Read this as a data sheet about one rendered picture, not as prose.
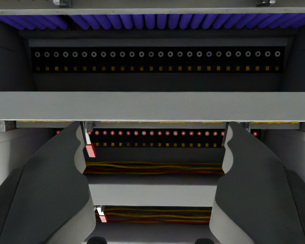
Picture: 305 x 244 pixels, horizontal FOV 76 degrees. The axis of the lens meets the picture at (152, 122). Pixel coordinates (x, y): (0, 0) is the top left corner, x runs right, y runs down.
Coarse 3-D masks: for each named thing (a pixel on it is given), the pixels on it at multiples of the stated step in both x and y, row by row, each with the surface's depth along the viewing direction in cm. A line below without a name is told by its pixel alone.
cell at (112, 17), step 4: (108, 16) 31; (112, 16) 31; (116, 16) 32; (112, 20) 33; (116, 20) 33; (120, 20) 34; (112, 24) 35; (116, 24) 34; (120, 24) 35; (116, 28) 36; (120, 28) 37
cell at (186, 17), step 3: (183, 15) 31; (186, 15) 31; (189, 15) 31; (180, 18) 34; (183, 18) 32; (186, 18) 32; (189, 18) 32; (180, 21) 34; (183, 21) 33; (186, 21) 33; (189, 21) 34; (180, 24) 35; (183, 24) 34; (186, 24) 34; (180, 27) 36; (183, 27) 36; (186, 27) 36
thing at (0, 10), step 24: (0, 0) 28; (24, 0) 28; (48, 0) 28; (72, 0) 28; (96, 0) 28; (120, 0) 27; (144, 0) 27; (168, 0) 27; (192, 0) 27; (216, 0) 27; (240, 0) 27; (288, 0) 27
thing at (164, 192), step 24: (96, 168) 54; (120, 168) 53; (144, 168) 52; (168, 168) 54; (192, 168) 51; (216, 168) 52; (96, 192) 40; (120, 192) 40; (144, 192) 40; (168, 192) 40; (192, 192) 39
